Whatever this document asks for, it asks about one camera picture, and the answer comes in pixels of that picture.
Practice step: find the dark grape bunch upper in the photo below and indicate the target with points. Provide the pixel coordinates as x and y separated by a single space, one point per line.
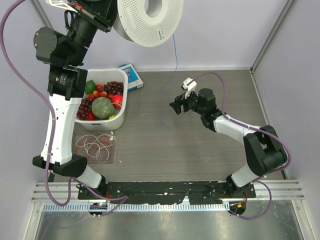
114 87

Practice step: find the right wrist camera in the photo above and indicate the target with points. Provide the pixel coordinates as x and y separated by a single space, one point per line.
188 85

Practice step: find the dark grape bunch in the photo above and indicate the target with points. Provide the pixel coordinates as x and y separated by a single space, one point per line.
84 108
114 87

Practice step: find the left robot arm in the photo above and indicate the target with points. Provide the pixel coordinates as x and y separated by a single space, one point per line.
64 53

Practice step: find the clear plastic tray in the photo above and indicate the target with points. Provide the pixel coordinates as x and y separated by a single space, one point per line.
98 147

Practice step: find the small peach fruits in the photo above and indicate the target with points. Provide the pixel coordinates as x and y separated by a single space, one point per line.
100 92

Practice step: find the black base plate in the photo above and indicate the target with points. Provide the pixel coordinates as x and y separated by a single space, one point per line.
172 192

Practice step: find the blue white box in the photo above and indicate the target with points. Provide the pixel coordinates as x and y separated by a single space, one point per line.
134 80

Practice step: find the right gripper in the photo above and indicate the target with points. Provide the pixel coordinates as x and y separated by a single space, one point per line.
176 105

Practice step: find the red strawberry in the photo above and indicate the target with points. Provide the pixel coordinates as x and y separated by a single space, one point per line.
90 116

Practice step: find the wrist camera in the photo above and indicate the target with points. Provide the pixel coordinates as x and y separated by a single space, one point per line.
188 85
61 4

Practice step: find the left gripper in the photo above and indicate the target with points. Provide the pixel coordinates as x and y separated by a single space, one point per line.
103 11

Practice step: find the dark grape bunch lower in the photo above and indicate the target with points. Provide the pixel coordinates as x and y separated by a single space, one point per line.
84 108

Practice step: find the red apple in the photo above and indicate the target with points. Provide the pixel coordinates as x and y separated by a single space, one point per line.
117 101

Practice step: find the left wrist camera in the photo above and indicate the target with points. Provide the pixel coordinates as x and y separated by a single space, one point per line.
61 4

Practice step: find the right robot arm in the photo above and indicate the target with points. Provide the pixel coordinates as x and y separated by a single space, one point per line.
264 153

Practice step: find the green melon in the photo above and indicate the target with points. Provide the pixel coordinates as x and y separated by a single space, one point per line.
102 108

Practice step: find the green lime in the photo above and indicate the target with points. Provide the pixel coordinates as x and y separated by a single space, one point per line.
90 87

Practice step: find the white cable spool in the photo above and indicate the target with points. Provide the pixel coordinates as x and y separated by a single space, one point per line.
148 23

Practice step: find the aluminium rail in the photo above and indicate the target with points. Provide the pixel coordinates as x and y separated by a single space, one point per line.
275 189

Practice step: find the white slotted cable duct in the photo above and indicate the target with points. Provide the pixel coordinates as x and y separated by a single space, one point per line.
185 206

